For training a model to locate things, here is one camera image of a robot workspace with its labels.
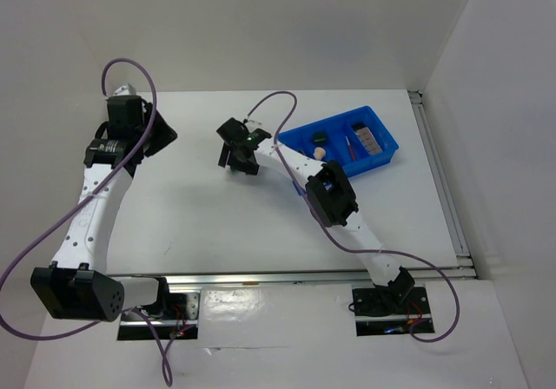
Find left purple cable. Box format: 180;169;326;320
0;58;175;388

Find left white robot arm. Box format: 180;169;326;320
30;85;177;322

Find beige makeup sponge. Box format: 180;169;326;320
313;147;327;161

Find black square powder compact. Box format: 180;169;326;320
352;122;367;131

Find red lip gloss tube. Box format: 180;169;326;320
345;136;357;162

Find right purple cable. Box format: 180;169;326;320
247;91;460;344

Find clear eyeshadow palette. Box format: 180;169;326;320
354;125;382;155

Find aluminium front rail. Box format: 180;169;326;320
109;270;373;291

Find blue plastic divided bin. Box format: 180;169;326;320
279;106;399;177

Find purple cable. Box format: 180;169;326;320
0;58;175;388
247;91;460;344

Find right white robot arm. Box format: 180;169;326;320
216;118;414;313

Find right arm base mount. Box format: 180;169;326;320
347;286;435;337

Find green round compact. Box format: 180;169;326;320
311;131;328;147

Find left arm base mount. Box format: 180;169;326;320
116;289;201;342

